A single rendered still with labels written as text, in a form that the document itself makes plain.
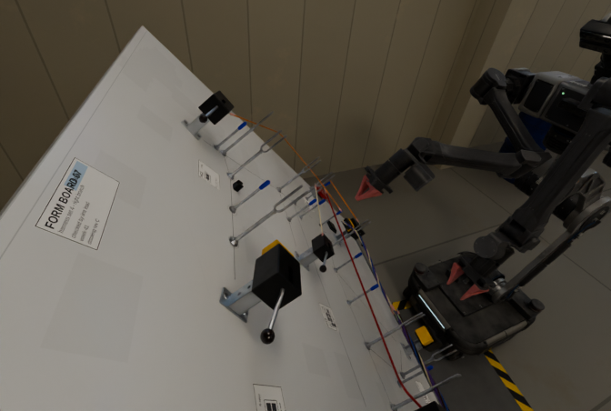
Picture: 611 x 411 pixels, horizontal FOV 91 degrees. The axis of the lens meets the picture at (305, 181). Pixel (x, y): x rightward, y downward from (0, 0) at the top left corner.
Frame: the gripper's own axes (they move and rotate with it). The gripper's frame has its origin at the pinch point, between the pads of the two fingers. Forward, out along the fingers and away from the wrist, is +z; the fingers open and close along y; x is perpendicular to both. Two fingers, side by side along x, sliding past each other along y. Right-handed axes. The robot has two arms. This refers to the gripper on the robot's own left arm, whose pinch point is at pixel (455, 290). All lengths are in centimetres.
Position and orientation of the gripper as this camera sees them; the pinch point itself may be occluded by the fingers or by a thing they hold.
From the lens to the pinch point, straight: 106.1
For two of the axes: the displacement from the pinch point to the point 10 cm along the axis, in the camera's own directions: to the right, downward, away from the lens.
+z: -5.2, 7.8, 3.6
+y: 3.8, 5.9, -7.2
